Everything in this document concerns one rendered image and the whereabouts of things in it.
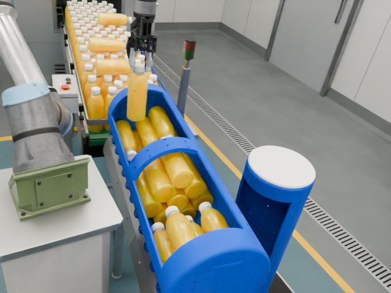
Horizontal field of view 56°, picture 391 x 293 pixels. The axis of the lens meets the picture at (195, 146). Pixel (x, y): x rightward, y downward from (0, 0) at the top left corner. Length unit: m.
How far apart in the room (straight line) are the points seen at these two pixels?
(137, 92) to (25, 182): 0.58
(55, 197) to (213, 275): 0.44
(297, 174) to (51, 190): 0.94
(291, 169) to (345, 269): 1.35
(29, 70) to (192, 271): 0.74
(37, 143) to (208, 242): 0.48
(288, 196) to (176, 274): 0.71
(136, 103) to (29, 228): 0.61
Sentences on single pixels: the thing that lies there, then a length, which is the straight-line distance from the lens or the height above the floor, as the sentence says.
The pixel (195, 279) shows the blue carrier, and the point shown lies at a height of 1.15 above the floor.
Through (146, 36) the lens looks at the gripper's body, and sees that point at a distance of 1.26.
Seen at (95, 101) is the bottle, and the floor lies 1.06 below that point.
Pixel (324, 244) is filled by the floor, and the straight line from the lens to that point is 2.86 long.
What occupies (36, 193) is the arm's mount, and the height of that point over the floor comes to 1.23.
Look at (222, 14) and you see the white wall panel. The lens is 6.83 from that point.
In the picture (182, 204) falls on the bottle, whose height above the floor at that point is 1.06.
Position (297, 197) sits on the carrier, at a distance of 1.50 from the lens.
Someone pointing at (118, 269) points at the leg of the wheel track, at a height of 0.08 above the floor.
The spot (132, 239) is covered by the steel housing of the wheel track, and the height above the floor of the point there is 0.87.
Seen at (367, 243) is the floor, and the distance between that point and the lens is 3.04.
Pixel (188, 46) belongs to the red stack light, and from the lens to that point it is 2.02.
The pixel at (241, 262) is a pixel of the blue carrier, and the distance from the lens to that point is 0.94.
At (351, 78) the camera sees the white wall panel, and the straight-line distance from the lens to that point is 4.87.
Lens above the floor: 1.88
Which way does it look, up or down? 34 degrees down
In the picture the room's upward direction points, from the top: 10 degrees clockwise
